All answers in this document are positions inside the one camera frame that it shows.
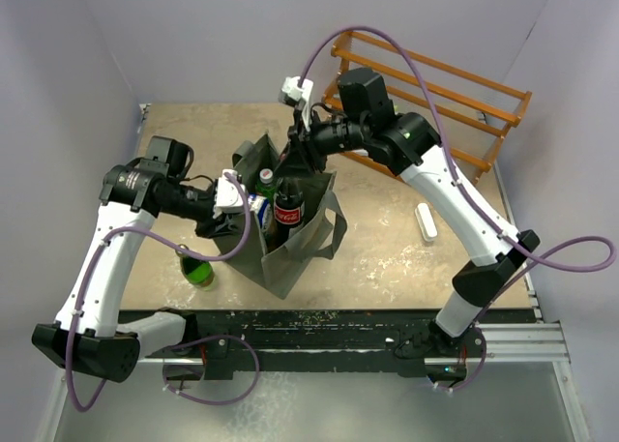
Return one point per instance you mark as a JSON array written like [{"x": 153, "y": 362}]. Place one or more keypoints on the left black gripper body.
[{"x": 196, "y": 209}]

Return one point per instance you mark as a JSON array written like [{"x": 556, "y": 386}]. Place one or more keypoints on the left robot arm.
[{"x": 86, "y": 335}]

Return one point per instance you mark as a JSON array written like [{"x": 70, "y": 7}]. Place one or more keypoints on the orange wooden shelf rack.
[{"x": 477, "y": 112}]

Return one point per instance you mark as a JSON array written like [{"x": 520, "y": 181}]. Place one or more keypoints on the green canvas bag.
[{"x": 278, "y": 270}]

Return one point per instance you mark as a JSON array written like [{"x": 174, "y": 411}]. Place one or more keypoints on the aluminium frame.
[{"x": 520, "y": 389}]

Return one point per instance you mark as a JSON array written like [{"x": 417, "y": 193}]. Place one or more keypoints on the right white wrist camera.
[{"x": 297, "y": 96}]

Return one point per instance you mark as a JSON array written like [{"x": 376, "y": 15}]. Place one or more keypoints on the orange juice plastic bottle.
[{"x": 266, "y": 184}]

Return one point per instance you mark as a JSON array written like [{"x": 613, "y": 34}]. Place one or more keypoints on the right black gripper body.
[{"x": 313, "y": 145}]

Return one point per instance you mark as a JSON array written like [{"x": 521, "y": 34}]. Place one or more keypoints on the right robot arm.
[{"x": 414, "y": 151}]

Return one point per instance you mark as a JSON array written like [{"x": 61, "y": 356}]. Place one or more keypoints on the green round glass bottle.
[{"x": 198, "y": 273}]

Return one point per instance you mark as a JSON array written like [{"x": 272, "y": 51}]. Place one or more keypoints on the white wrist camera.
[
  {"x": 229, "y": 194},
  {"x": 297, "y": 96}
]

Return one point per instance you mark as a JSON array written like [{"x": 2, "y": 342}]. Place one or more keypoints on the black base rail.
[{"x": 334, "y": 340}]

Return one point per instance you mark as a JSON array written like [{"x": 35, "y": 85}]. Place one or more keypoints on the dark cola bottle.
[{"x": 289, "y": 209}]

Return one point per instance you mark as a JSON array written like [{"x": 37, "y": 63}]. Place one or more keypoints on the blue juice carton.
[{"x": 261, "y": 206}]

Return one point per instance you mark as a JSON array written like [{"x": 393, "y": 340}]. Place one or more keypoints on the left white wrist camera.
[{"x": 229, "y": 194}]

